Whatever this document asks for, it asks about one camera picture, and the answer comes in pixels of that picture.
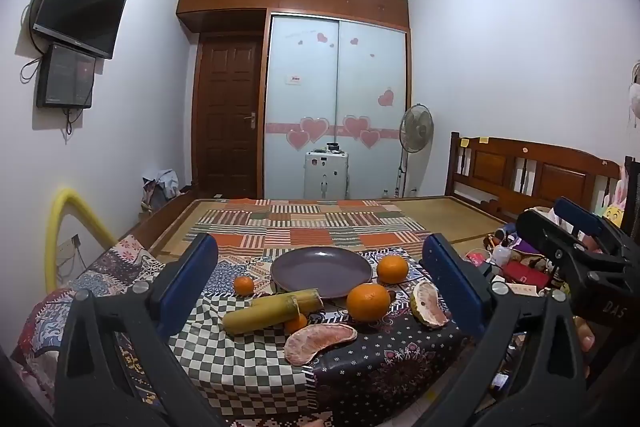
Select purple round plate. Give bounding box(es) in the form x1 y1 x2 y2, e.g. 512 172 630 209
270 247 373 300

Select black wall cables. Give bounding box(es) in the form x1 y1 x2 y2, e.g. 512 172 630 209
20 0 83 138

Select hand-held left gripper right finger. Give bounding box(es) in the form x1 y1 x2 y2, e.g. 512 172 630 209
421 233 588 427

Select large orange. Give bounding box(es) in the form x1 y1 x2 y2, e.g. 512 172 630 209
346 283 392 323
376 254 408 284

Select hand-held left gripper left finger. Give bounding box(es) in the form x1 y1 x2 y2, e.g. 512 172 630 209
54 233 221 427

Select person's right hand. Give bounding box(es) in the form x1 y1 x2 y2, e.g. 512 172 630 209
572 314 599 354

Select pile of bedside clutter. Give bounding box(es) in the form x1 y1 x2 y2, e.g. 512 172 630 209
465 206 571 300

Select long yellow sugarcane piece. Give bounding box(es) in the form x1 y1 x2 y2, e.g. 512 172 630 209
221 294 300 335

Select pink wall hanging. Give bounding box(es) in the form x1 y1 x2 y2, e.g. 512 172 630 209
628 62 640 131

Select small black wall monitor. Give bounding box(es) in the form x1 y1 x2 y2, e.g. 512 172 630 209
36 43 97 109

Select yellow and pink plush toy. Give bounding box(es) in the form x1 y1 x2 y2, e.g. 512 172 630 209
600 167 629 229

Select peeled pink pomelo segment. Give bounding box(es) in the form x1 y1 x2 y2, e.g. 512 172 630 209
283 323 358 366

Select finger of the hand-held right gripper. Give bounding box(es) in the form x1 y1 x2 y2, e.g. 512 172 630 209
516 209 630 289
552 197 640 269

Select wall-mounted black television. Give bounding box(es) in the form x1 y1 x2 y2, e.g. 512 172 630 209
32 0 127 59

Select yellow foam tube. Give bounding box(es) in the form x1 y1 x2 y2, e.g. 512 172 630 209
45 188 118 293

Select standing electric fan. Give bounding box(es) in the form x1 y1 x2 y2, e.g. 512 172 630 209
397 104 434 198

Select patchwork printed blanket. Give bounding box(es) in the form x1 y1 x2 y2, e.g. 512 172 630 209
10 198 471 427

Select bamboo bed mat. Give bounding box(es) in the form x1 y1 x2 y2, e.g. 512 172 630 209
150 196 508 260

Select wooden wardrobe with glass doors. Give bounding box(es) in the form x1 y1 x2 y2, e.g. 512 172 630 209
176 0 411 200

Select short yellow sugarcane piece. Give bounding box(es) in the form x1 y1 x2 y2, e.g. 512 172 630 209
251 288 323 315

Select wooden bed headboard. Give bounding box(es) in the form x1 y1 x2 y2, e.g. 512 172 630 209
445 132 623 220

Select pile of clothes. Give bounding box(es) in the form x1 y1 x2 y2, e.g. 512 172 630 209
141 168 180 210

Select brown wooden door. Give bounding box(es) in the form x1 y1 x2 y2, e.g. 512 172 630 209
192 34 264 198

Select pomelo segment with rind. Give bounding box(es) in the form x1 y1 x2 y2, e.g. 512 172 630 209
409 280 451 332

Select wall power socket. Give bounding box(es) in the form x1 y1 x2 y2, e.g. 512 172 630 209
56 233 83 267

